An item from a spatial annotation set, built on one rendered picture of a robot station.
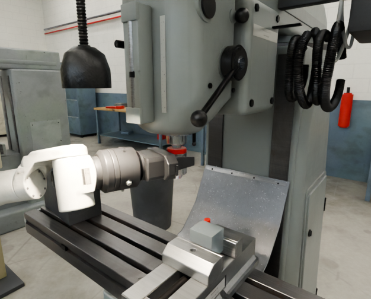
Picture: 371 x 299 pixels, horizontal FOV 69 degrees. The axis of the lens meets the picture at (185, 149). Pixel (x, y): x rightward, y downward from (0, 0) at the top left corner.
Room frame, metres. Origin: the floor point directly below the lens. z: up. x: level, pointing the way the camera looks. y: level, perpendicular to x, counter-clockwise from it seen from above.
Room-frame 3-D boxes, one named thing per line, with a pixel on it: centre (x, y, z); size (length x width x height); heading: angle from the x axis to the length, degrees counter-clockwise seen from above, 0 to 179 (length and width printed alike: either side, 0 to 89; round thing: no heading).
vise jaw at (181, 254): (0.52, -0.01, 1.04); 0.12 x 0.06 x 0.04; 52
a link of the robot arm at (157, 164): (0.57, 0.10, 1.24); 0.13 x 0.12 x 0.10; 32
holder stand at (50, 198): (0.94, 0.42, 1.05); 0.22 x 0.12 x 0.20; 46
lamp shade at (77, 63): (0.43, 0.15, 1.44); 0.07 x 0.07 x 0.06
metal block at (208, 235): (0.56, -0.05, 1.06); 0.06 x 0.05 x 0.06; 52
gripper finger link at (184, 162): (0.59, 0.00, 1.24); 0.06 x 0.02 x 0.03; 122
